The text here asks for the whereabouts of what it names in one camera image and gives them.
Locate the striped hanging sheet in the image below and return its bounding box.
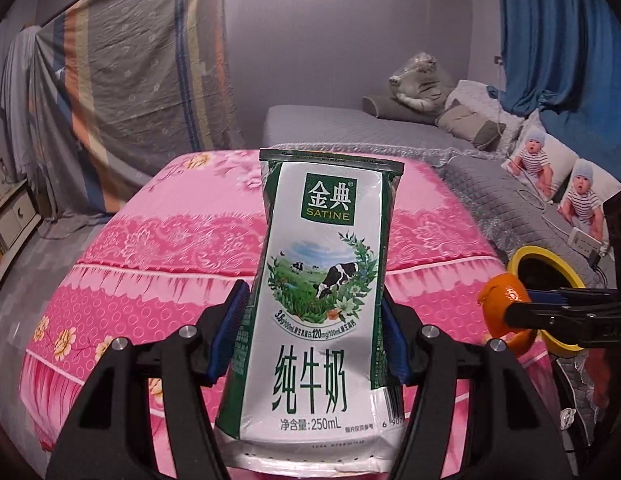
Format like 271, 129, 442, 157
0, 0, 244, 219

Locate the baby print pillow far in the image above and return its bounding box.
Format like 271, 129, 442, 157
501, 124, 577, 200

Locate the white cable on sofa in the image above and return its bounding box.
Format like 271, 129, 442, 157
507, 159, 577, 241

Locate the black charger plug cable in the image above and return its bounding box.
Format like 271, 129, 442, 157
585, 244, 615, 288

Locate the green white milk carton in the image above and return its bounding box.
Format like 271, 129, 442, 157
215, 150, 404, 478

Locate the baby print pillow near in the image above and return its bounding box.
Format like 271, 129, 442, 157
558, 158, 621, 243

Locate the white drawer cabinet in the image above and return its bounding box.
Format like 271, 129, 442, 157
0, 180, 42, 287

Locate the grey quilted sofa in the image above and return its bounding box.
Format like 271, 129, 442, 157
262, 105, 615, 287

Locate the baby print pillow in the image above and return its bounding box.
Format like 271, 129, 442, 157
558, 158, 621, 243
501, 124, 577, 200

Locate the yellow rimmed trash bin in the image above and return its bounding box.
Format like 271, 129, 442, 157
505, 245, 592, 359

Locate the blue curtain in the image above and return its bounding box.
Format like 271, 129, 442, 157
499, 0, 621, 181

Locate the pink floral table cover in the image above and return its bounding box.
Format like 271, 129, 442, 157
18, 148, 565, 480

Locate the grey brown small cushion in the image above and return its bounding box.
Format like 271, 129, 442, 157
435, 100, 506, 151

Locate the orange peel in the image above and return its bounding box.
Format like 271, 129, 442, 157
478, 272, 537, 358

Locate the white power strip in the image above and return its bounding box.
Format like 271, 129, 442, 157
568, 228, 603, 259

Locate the grey bolster pillow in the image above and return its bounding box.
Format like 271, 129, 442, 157
361, 96, 437, 126

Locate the white quilted cushion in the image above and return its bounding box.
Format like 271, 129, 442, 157
445, 79, 524, 155

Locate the wrapped plush cat toy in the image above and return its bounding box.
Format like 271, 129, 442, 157
389, 52, 455, 115

